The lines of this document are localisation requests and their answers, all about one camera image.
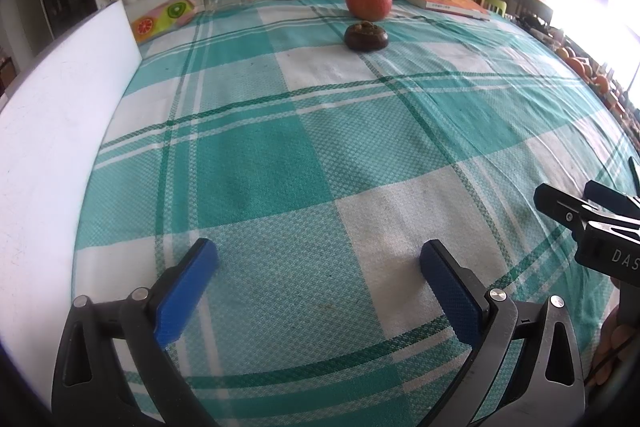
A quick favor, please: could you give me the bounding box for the white foam board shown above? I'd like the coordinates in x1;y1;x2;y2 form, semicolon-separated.
0;0;143;408

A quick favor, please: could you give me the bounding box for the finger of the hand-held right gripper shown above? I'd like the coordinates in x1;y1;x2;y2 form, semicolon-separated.
584;179;640;212
534;183;640;235

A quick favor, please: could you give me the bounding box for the person's right hand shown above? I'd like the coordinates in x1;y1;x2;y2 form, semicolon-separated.
587;312;640;388

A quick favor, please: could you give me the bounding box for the pile of oranges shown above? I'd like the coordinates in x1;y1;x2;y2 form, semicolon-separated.
556;46;625;108

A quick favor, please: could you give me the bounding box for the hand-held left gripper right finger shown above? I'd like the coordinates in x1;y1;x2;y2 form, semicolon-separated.
419;239;586;427

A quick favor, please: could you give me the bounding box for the red apple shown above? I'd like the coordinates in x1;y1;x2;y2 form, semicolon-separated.
345;0;393;22

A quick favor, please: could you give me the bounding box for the teal checked tablecloth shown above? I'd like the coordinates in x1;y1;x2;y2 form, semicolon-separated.
72;0;640;427

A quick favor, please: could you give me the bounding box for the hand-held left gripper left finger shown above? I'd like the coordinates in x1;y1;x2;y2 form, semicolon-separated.
50;238;221;427

